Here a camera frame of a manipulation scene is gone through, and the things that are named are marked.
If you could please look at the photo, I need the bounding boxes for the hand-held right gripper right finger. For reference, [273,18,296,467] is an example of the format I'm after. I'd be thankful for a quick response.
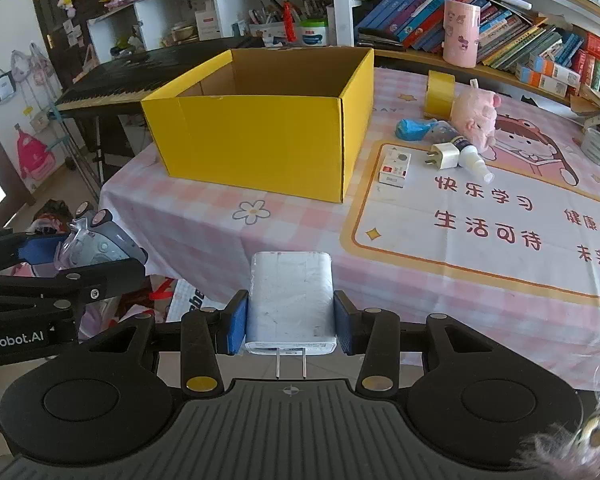
[332,290,501,396]

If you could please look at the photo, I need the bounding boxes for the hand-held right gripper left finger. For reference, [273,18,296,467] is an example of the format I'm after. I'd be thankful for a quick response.
[80,290,251,396]

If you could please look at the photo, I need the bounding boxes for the flat dark notebooks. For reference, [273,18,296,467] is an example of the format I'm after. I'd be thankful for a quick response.
[355,34,406,52]

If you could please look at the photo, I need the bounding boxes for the red hanging ornament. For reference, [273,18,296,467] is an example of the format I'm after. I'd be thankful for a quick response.
[280,0,298,43]

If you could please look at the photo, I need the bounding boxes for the pink plush pig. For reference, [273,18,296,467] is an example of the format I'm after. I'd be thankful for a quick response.
[450,80,503,150]

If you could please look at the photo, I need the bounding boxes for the pink cylinder cup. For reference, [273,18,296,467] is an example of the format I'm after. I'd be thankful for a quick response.
[442,0,481,68]

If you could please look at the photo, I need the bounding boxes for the row of books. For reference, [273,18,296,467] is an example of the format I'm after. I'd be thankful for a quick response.
[355,0,600,106]

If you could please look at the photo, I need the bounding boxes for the small white red carton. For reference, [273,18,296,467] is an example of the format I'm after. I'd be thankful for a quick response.
[378,144,413,188]

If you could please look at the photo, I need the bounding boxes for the grey white tape roll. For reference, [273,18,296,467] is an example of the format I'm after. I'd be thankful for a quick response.
[580,127,600,166]

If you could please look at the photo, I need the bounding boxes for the yellow cardboard box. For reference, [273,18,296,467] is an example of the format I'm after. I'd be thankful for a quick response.
[141,46,376,204]

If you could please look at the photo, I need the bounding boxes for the black keyboard stand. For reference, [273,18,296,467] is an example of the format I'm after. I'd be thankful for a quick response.
[55,107,111,198]

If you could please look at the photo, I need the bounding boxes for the white box red label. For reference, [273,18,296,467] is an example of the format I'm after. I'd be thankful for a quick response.
[195,10,222,41]

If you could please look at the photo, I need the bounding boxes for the grey toy mouse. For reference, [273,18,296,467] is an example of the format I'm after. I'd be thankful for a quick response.
[54,201,148,273]

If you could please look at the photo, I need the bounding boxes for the white jar blue label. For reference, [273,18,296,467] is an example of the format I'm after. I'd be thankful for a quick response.
[300,19,329,47]

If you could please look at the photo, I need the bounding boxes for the pink backpack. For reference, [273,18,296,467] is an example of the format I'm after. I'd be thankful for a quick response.
[15,124,56,183]

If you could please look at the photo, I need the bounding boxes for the white tote bag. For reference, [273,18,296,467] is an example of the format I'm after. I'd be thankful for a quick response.
[0,64,17,106]

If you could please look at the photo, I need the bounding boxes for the black electronic keyboard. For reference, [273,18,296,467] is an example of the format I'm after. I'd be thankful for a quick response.
[54,35,265,122]

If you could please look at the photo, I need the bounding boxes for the large white power adapter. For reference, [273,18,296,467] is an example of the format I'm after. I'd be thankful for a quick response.
[244,251,338,381]

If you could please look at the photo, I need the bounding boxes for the small white charger plug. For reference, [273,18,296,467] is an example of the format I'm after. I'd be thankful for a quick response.
[425,142,462,171]

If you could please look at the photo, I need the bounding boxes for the white bookshelf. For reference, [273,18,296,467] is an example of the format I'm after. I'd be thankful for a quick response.
[87,0,600,111]

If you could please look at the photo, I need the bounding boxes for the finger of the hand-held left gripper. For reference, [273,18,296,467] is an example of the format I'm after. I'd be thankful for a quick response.
[0,230,69,266]
[0,257,148,318]

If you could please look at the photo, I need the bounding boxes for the pile of papers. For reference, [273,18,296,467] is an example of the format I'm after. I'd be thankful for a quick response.
[570,82,600,171]

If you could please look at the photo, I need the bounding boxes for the yellow tape roll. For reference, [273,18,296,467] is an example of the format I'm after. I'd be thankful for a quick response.
[424,70,457,116]

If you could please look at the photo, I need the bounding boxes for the blue bag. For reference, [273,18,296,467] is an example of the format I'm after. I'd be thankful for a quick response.
[395,117,438,142]

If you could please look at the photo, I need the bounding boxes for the pen holder with pens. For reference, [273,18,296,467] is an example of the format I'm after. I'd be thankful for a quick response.
[248,0,286,41]

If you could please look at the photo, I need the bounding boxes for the orange white carton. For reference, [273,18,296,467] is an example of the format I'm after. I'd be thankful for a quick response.
[517,67,568,98]
[530,55,581,86]

